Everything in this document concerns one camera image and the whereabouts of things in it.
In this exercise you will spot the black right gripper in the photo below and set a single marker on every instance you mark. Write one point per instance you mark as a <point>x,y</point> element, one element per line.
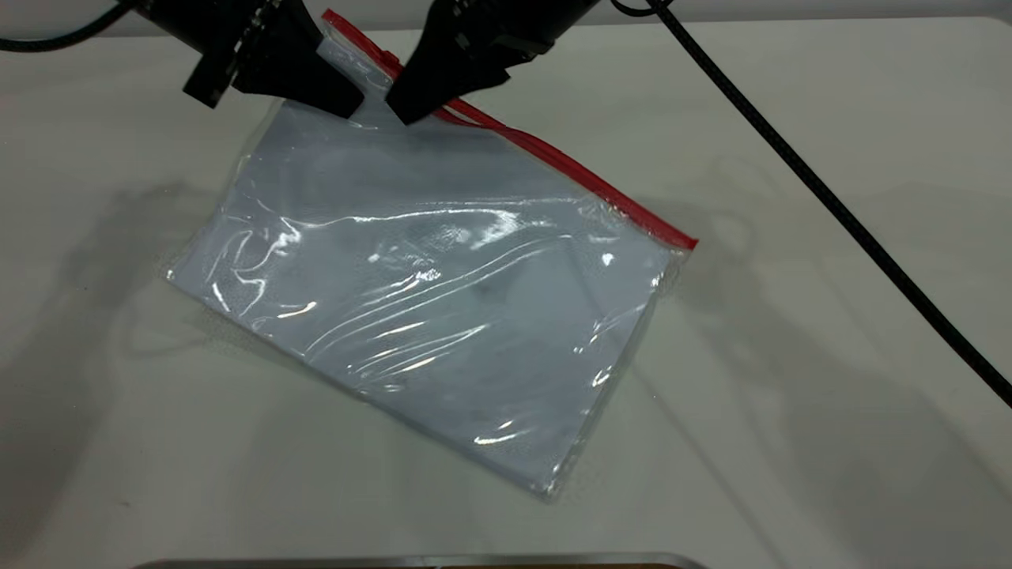
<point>506,28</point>

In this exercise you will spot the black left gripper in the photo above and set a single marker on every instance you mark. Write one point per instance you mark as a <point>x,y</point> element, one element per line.
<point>237,32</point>

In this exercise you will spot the red zipper slider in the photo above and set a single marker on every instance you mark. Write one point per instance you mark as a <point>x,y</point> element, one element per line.
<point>389,60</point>

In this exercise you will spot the clear plastic zip bag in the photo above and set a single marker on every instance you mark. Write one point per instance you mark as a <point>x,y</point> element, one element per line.
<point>435,316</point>

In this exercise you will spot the white paper stack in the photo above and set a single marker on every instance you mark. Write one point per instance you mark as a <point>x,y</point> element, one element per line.
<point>443,340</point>

